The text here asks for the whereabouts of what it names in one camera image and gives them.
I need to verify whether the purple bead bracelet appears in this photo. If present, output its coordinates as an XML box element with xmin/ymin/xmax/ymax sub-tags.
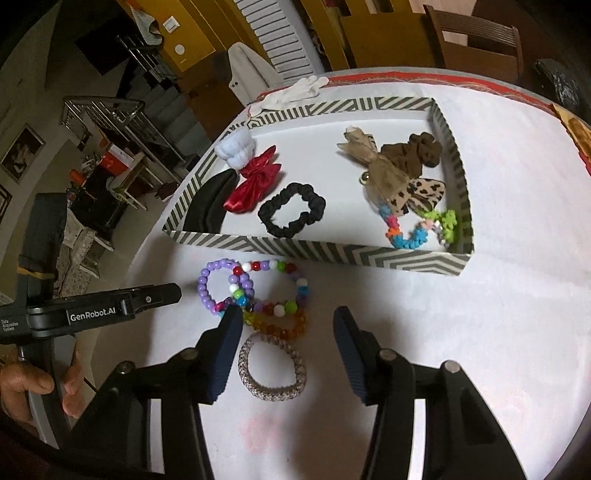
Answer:
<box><xmin>197</xmin><ymin>259</ymin><xmax>241</xmax><ymax>315</ymax></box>

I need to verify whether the brown wooden chair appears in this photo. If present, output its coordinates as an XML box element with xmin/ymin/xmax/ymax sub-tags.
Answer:
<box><xmin>424</xmin><ymin>4</ymin><xmax>525</xmax><ymax>84</ymax></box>

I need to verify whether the yellow orange cloth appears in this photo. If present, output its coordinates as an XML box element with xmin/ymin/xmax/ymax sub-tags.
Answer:
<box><xmin>551</xmin><ymin>102</ymin><xmax>591</xmax><ymax>176</ymax></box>

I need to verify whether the red satin hair bow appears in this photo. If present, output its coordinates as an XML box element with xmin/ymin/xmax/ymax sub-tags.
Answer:
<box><xmin>224</xmin><ymin>145</ymin><xmax>282</xmax><ymax>214</ymax></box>

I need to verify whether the black plastic bag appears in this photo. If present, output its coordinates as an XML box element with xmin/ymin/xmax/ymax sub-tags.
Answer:
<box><xmin>536</xmin><ymin>58</ymin><xmax>583</xmax><ymax>112</ymax></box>

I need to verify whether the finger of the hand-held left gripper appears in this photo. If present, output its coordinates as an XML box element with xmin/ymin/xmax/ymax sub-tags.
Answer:
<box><xmin>122</xmin><ymin>282</ymin><xmax>182</xmax><ymax>319</ymax></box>

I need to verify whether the multicolour bead bracelet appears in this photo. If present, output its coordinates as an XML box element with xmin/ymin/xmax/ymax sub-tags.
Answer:
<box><xmin>228</xmin><ymin>259</ymin><xmax>310</xmax><ymax>317</ymax></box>

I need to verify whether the red patterned cloth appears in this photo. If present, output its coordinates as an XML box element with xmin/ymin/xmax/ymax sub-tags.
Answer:
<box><xmin>256</xmin><ymin>69</ymin><xmax>573</xmax><ymax>121</ymax></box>

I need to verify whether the colourful flower bead bracelet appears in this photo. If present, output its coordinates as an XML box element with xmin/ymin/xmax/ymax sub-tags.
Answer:
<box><xmin>379</xmin><ymin>205</ymin><xmax>459</xmax><ymax>251</ymax></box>

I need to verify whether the yellow wooden cabinet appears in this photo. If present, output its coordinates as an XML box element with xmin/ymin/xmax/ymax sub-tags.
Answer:
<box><xmin>115</xmin><ymin>0</ymin><xmax>241</xmax><ymax>72</ymax></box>

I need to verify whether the brown scrunchie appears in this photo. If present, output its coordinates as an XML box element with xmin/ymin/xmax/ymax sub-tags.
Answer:
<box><xmin>381</xmin><ymin>131</ymin><xmax>444</xmax><ymax>178</ymax></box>

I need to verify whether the braided silver bracelet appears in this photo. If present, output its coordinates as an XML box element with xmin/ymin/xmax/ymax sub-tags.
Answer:
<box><xmin>238</xmin><ymin>332</ymin><xmax>308</xmax><ymax>401</ymax></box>

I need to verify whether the white tablecloth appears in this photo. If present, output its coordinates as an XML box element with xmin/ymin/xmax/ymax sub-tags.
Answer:
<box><xmin>28</xmin><ymin>69</ymin><xmax>591</xmax><ymax>480</ymax></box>

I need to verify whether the black cloth hair accessory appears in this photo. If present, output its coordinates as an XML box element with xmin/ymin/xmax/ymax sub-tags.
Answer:
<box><xmin>185</xmin><ymin>168</ymin><xmax>238</xmax><ymax>234</ymax></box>

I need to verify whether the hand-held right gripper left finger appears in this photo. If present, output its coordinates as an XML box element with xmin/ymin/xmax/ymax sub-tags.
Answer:
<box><xmin>60</xmin><ymin>305</ymin><xmax>244</xmax><ymax>480</ymax></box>

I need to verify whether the white work glove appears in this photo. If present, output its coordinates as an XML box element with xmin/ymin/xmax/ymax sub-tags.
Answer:
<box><xmin>249</xmin><ymin>76</ymin><xmax>329</xmax><ymax>116</ymax></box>

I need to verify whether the white jacket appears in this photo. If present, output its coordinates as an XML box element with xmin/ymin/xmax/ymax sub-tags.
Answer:
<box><xmin>228</xmin><ymin>42</ymin><xmax>273</xmax><ymax>104</ymax></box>

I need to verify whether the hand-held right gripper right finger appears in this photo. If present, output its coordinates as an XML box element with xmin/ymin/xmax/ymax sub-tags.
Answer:
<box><xmin>333</xmin><ymin>305</ymin><xmax>527</xmax><ymax>480</ymax></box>

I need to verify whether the framed picture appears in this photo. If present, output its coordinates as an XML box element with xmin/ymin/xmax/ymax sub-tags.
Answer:
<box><xmin>0</xmin><ymin>124</ymin><xmax>46</xmax><ymax>185</ymax></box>

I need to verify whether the white fluffy scrunchie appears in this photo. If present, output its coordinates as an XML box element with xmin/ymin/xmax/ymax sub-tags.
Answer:
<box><xmin>217</xmin><ymin>130</ymin><xmax>256</xmax><ymax>169</ymax></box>

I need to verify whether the white louvered door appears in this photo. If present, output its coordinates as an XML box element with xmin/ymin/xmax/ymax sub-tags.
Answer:
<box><xmin>235</xmin><ymin>0</ymin><xmax>319</xmax><ymax>79</ymax></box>

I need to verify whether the orange box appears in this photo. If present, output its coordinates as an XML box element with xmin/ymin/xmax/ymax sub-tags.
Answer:
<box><xmin>102</xmin><ymin>144</ymin><xmax>134</xmax><ymax>171</ymax></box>

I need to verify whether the amber bead bracelet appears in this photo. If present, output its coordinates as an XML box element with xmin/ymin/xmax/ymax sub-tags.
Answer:
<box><xmin>242</xmin><ymin>307</ymin><xmax>308</xmax><ymax>341</ymax></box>

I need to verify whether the leopard print hair bow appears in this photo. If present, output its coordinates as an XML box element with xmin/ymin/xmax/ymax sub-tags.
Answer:
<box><xmin>369</xmin><ymin>178</ymin><xmax>448</xmax><ymax>217</ymax></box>

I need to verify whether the beige ribbon hair bow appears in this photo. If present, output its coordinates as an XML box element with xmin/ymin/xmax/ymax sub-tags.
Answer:
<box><xmin>338</xmin><ymin>126</ymin><xmax>416</xmax><ymax>204</ymax></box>

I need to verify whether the person's left hand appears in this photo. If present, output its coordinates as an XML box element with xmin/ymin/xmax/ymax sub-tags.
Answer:
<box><xmin>0</xmin><ymin>344</ymin><xmax>93</xmax><ymax>423</ymax></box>

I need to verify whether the striped cardboard tray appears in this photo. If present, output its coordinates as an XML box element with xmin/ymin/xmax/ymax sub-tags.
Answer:
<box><xmin>161</xmin><ymin>96</ymin><xmax>475</xmax><ymax>277</ymax></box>

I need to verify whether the black scrunchie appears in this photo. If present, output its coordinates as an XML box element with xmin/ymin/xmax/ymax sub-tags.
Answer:
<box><xmin>257</xmin><ymin>183</ymin><xmax>327</xmax><ymax>239</ymax></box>

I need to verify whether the white stool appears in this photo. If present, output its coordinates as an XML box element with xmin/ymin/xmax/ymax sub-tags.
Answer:
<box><xmin>111</xmin><ymin>154</ymin><xmax>162</xmax><ymax>210</ymax></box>

